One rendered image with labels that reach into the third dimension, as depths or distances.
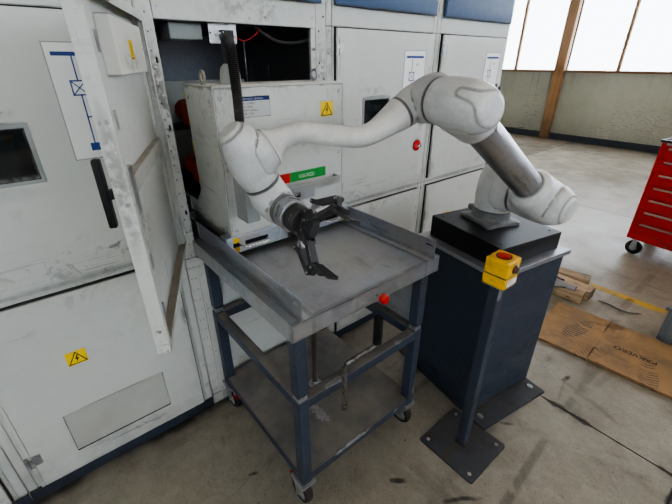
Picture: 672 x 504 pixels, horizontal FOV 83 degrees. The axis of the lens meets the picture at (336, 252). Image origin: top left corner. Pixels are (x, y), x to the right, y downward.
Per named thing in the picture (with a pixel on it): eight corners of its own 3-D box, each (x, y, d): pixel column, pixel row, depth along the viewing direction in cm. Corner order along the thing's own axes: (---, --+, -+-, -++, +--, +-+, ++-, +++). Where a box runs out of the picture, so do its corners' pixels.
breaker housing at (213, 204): (342, 208, 156) (343, 80, 134) (231, 241, 128) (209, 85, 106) (277, 181, 191) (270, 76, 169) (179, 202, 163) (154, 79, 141)
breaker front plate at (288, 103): (343, 209, 155) (344, 82, 134) (234, 241, 128) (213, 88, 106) (341, 208, 156) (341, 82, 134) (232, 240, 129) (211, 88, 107)
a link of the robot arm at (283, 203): (276, 190, 98) (287, 197, 94) (304, 198, 104) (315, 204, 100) (265, 223, 100) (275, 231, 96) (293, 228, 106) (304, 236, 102)
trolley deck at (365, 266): (437, 270, 134) (439, 255, 132) (292, 344, 99) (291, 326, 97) (321, 216, 181) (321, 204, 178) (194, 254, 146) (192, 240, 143)
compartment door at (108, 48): (141, 357, 88) (22, -35, 54) (168, 244, 142) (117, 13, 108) (172, 351, 90) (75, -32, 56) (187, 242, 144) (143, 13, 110)
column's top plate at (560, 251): (484, 219, 194) (485, 215, 193) (570, 253, 159) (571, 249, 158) (417, 237, 174) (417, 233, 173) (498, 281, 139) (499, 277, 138)
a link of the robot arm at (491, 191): (490, 199, 172) (501, 150, 162) (524, 212, 158) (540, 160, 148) (464, 204, 165) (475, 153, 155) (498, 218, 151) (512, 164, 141)
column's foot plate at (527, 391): (451, 325, 233) (452, 322, 232) (544, 393, 185) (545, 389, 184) (396, 348, 214) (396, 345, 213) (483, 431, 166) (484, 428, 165)
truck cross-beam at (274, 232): (348, 218, 159) (348, 204, 156) (228, 256, 128) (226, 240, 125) (340, 215, 162) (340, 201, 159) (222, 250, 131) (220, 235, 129)
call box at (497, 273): (516, 284, 124) (523, 256, 120) (503, 292, 120) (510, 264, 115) (493, 274, 130) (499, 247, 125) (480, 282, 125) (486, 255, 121)
